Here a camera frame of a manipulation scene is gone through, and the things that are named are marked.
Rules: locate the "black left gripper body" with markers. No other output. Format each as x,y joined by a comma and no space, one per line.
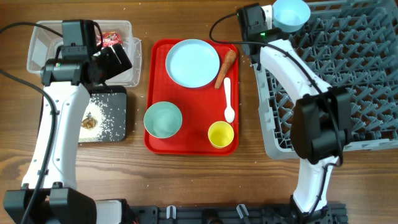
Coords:
109,65

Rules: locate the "white rice pile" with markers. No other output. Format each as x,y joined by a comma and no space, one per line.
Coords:
109,109

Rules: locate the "brown food scrap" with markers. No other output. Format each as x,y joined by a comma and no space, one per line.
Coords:
89,123

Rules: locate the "green bowl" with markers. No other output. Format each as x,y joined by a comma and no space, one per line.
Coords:
163,120

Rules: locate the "yellow cup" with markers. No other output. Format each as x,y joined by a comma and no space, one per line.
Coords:
220,134

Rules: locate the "light blue bowl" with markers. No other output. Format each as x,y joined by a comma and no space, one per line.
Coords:
290,15

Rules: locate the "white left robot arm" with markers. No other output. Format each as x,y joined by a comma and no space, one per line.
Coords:
48,191

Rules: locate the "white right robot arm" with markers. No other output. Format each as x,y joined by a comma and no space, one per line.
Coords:
321,125

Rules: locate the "black food waste tray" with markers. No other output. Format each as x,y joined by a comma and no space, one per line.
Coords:
70,104

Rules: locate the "clear plastic waste bin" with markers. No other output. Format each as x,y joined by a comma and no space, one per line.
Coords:
43,46

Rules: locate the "grey dishwasher rack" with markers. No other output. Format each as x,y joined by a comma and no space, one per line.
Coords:
353,44

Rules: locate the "red snack wrapper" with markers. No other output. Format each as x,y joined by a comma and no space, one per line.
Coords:
109,39

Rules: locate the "large light blue plate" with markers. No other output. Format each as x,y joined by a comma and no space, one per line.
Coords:
192,63

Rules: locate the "red serving tray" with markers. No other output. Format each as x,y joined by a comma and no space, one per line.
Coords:
200,108

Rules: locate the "orange carrot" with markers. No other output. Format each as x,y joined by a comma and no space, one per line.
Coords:
229,59

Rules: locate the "white plastic spoon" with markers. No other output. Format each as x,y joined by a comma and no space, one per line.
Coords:
229,113

